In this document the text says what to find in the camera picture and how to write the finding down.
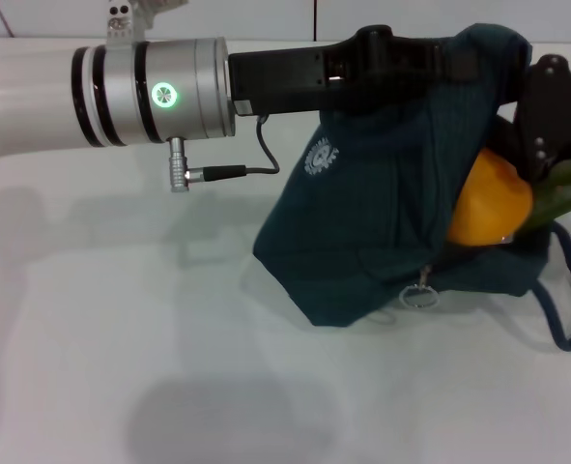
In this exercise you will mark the silver head camera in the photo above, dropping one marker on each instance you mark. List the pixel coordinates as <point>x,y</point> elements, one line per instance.
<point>121,24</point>

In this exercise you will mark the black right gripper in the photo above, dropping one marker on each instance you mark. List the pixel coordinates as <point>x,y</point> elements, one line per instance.
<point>565,111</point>

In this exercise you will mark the dark teal insulated lunch bag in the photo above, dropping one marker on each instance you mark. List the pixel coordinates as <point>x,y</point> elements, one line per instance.
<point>362,217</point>

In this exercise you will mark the green cucumber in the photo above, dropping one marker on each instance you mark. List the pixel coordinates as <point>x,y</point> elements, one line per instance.
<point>565,193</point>

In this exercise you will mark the yellow pear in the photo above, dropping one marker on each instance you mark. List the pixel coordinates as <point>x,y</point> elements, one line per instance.
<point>493,203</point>

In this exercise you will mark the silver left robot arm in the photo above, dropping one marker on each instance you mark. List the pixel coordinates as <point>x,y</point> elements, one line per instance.
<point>121,92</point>

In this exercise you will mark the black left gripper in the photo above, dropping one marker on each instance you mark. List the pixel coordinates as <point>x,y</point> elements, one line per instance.
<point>290,79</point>

